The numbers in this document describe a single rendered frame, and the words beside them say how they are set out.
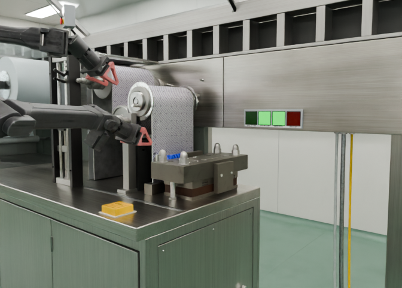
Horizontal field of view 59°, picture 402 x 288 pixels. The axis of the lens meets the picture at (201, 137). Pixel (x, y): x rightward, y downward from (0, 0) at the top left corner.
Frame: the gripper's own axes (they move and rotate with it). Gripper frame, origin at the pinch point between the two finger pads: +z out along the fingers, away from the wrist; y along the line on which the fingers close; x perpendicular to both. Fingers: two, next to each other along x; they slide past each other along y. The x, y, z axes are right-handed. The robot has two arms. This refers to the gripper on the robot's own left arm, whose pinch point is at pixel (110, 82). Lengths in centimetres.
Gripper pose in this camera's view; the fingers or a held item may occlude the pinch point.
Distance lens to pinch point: 130.5
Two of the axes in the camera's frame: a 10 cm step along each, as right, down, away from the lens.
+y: 7.8, 0.4, -6.3
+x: 3.9, -8.1, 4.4
